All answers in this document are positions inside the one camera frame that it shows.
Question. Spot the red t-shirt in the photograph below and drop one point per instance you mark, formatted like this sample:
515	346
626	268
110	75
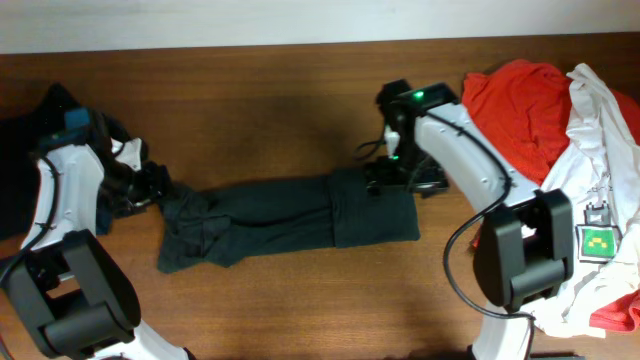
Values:
523	109

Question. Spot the black t-shirt white lettering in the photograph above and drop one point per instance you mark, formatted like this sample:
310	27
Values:
226	225

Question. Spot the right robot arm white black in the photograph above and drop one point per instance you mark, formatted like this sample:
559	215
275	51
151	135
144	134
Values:
525	250

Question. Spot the white t-shirt pixel print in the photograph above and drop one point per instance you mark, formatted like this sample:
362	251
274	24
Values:
599	173

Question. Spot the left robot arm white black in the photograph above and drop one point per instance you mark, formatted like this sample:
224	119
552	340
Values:
68	292

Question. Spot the folded navy blue garment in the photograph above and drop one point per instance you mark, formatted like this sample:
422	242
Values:
104	220

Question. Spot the folded black garment stack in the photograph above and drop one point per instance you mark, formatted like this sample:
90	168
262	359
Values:
30	155

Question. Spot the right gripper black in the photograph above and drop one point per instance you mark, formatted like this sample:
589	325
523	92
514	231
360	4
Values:
406	183

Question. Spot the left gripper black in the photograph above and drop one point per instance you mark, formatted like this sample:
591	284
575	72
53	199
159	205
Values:
151	181

